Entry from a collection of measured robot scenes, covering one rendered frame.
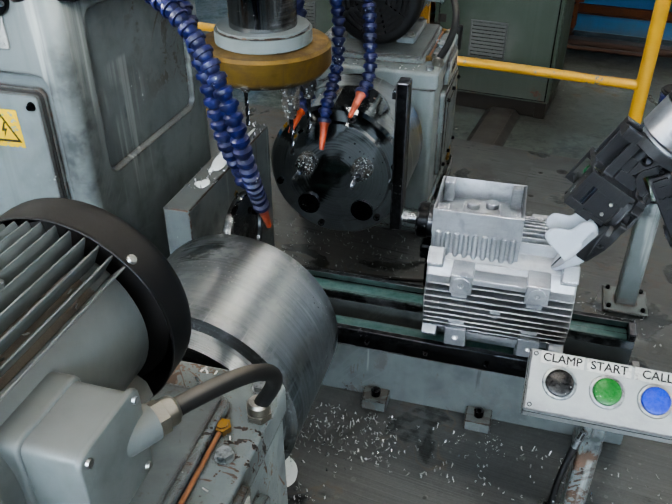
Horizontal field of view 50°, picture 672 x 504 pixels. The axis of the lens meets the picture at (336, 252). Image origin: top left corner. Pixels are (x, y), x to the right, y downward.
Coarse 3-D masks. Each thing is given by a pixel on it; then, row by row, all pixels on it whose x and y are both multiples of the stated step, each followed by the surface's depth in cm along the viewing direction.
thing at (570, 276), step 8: (432, 248) 98; (440, 248) 98; (432, 256) 98; (440, 256) 98; (432, 264) 98; (440, 264) 98; (568, 272) 94; (576, 272) 94; (568, 280) 94; (576, 280) 94; (424, 328) 105; (432, 328) 105; (552, 344) 101; (560, 352) 101
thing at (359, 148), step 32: (320, 96) 128; (352, 96) 125; (384, 96) 129; (288, 128) 126; (352, 128) 122; (384, 128) 122; (416, 128) 134; (288, 160) 129; (320, 160) 127; (352, 160) 126; (384, 160) 124; (416, 160) 135; (288, 192) 133; (320, 192) 131; (352, 192) 129; (384, 192) 127; (320, 224) 134; (352, 224) 133
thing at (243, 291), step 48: (192, 240) 89; (240, 240) 86; (192, 288) 78; (240, 288) 79; (288, 288) 83; (192, 336) 73; (240, 336) 74; (288, 336) 79; (336, 336) 90; (288, 384) 76; (288, 432) 79
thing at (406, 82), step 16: (400, 80) 108; (400, 96) 108; (400, 112) 109; (400, 128) 110; (400, 144) 112; (400, 160) 113; (400, 176) 115; (400, 192) 116; (400, 208) 118; (400, 224) 120
